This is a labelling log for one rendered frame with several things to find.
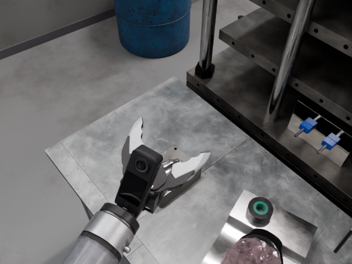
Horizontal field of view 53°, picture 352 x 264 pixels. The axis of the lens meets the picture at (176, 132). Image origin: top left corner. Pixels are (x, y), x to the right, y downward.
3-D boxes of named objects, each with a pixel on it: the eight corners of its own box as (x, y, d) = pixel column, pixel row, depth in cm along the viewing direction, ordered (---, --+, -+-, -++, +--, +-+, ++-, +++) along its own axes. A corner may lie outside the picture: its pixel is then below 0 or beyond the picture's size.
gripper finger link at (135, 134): (126, 132, 73) (129, 171, 68) (126, 114, 68) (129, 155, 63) (141, 131, 74) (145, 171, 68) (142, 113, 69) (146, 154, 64)
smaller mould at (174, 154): (160, 208, 130) (159, 199, 124) (135, 181, 137) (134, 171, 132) (200, 178, 138) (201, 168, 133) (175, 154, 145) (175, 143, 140)
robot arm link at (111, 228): (79, 224, 54) (125, 252, 52) (97, 200, 56) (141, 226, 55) (84, 240, 60) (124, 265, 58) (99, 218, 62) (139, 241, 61)
